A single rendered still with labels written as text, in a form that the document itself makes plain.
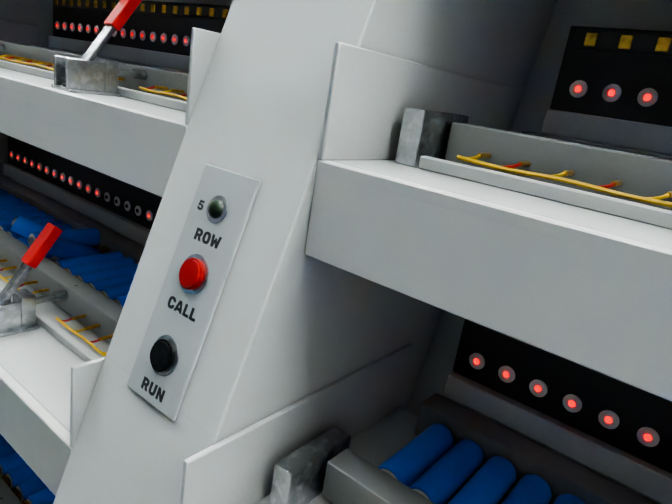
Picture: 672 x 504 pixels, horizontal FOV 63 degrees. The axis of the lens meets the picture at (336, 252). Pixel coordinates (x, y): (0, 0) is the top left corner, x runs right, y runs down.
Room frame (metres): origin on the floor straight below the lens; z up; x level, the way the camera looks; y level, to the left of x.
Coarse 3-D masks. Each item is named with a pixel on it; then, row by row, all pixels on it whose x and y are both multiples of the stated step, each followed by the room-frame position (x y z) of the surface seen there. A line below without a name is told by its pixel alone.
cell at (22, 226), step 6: (18, 216) 0.53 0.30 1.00; (24, 216) 0.53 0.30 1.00; (12, 222) 0.53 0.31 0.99; (18, 222) 0.53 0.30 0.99; (24, 222) 0.53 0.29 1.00; (30, 222) 0.53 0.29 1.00; (36, 222) 0.54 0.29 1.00; (12, 228) 0.53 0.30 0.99; (18, 228) 0.53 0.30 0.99; (24, 228) 0.53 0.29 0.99; (30, 228) 0.53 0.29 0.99; (36, 228) 0.53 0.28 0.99; (42, 228) 0.54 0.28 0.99; (24, 234) 0.53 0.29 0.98
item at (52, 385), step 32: (64, 192) 0.66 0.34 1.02; (128, 224) 0.58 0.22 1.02; (32, 288) 0.48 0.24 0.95; (0, 352) 0.38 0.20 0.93; (32, 352) 0.38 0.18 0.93; (64, 352) 0.39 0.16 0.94; (96, 352) 0.40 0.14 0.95; (0, 384) 0.35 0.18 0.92; (32, 384) 0.35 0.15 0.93; (64, 384) 0.35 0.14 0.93; (0, 416) 0.36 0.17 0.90; (32, 416) 0.32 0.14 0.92; (64, 416) 0.32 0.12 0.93; (32, 448) 0.33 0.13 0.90; (64, 448) 0.30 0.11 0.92
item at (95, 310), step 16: (0, 240) 0.52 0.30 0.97; (16, 240) 0.52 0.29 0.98; (0, 256) 0.51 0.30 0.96; (16, 256) 0.49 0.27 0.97; (32, 272) 0.47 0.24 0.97; (48, 272) 0.46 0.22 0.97; (64, 272) 0.47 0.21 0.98; (48, 288) 0.46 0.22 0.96; (64, 288) 0.44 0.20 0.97; (80, 288) 0.44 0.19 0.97; (64, 304) 0.45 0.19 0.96; (80, 304) 0.43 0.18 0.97; (96, 304) 0.42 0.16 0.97; (112, 304) 0.42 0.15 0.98; (64, 320) 0.41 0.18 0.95; (80, 320) 0.43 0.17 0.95; (96, 320) 0.42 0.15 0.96; (112, 320) 0.40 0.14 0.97; (80, 336) 0.40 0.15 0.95; (112, 336) 0.40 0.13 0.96
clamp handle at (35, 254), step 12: (48, 228) 0.41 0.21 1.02; (36, 240) 0.41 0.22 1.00; (48, 240) 0.41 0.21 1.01; (36, 252) 0.41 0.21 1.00; (24, 264) 0.41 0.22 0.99; (36, 264) 0.41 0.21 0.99; (12, 276) 0.41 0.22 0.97; (24, 276) 0.41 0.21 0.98; (12, 288) 0.40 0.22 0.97; (0, 300) 0.40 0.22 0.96
